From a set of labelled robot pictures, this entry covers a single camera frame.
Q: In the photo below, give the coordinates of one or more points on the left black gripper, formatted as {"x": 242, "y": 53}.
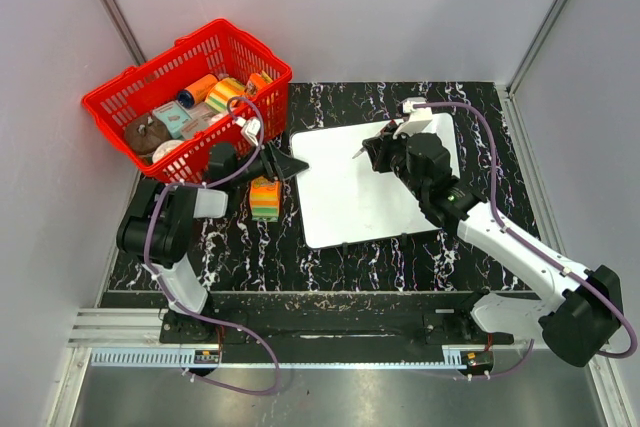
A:
{"x": 274, "y": 160}

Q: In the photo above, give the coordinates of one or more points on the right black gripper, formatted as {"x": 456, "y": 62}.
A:
{"x": 379, "y": 149}

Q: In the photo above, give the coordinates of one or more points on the red capped whiteboard marker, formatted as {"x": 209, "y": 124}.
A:
{"x": 374, "y": 142}

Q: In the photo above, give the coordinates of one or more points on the white whiteboard black frame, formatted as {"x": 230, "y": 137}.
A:
{"x": 342, "y": 200}

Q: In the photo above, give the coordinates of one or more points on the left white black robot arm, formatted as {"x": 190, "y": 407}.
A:
{"x": 157, "y": 225}

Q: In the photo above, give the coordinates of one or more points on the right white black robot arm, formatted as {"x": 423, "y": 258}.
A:
{"x": 576, "y": 309}

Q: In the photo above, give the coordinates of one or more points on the stacked colourful sponge pack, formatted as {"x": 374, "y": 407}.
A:
{"x": 265, "y": 199}

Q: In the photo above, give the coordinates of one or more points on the orange snack box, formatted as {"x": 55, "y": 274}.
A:
{"x": 256, "y": 83}

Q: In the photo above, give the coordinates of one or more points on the pink white packet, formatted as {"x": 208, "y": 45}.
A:
{"x": 201, "y": 118}

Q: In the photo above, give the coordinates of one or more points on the white round container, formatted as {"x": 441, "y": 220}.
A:
{"x": 164, "y": 149}

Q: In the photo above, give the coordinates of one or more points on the teal small box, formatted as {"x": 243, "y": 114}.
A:
{"x": 173, "y": 116}

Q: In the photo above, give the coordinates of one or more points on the red plastic shopping basket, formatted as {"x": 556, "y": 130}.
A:
{"x": 216, "y": 48}

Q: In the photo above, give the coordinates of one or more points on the brown round donut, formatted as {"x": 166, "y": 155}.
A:
{"x": 145, "y": 134}

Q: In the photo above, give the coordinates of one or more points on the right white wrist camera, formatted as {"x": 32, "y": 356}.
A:
{"x": 416, "y": 115}

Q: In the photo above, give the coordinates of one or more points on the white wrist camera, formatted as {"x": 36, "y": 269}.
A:
{"x": 251, "y": 130}
{"x": 416, "y": 115}

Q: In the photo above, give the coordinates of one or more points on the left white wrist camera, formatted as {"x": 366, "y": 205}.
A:
{"x": 251, "y": 130}

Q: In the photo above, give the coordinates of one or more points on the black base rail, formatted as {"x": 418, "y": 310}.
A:
{"x": 434, "y": 318}

